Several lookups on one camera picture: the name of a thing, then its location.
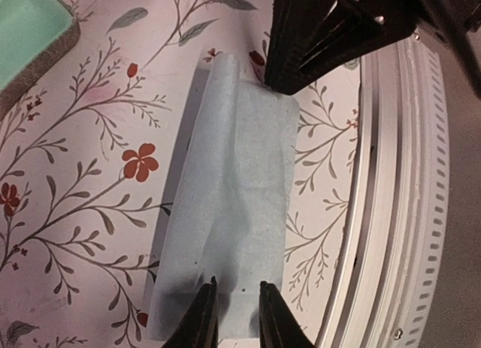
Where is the floral tablecloth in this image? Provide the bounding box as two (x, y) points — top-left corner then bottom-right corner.
(0, 0), (364, 348)

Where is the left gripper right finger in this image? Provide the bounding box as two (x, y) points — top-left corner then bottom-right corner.
(259, 281), (314, 348)

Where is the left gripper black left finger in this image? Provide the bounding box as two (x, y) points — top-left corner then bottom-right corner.
(163, 277), (219, 348)

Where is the front aluminium rail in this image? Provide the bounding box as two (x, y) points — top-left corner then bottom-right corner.
(316, 35), (450, 347)

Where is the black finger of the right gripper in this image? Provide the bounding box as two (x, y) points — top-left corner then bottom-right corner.
(264, 0), (416, 95)

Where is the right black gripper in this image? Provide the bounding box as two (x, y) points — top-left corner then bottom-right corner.
(419, 0), (480, 98)

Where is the grey glasses case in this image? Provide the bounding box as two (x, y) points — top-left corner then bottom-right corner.
(1, 0), (80, 118)

